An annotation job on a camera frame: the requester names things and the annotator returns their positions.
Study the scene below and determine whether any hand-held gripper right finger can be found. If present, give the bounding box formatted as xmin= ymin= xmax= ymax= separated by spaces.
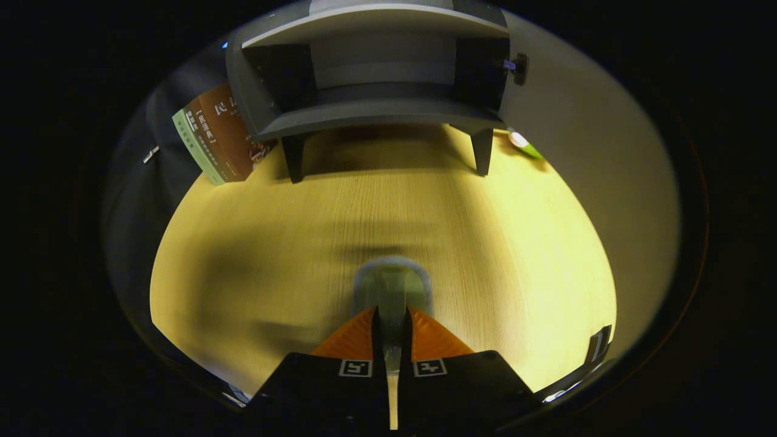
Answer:
xmin=398 ymin=307 xmax=544 ymax=437

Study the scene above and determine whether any black backdrop cloth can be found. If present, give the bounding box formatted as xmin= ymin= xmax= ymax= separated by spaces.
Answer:
xmin=103 ymin=42 xmax=243 ymax=377

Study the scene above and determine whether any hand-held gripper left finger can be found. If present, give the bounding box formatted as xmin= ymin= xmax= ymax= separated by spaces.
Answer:
xmin=243 ymin=307 xmax=389 ymax=437

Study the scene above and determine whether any grey cabinet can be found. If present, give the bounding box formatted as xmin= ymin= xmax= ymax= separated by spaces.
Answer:
xmin=226 ymin=0 xmax=529 ymax=183

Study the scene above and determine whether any green item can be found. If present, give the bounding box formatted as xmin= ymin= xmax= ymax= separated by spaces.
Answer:
xmin=352 ymin=256 xmax=433 ymax=331

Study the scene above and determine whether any brown book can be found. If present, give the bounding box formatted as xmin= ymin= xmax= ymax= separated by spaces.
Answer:
xmin=197 ymin=82 xmax=277 ymax=181
xmin=184 ymin=97 xmax=243 ymax=183

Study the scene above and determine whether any green and pink plush toy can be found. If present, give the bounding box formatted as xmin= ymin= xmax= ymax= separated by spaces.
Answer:
xmin=507 ymin=129 xmax=544 ymax=160

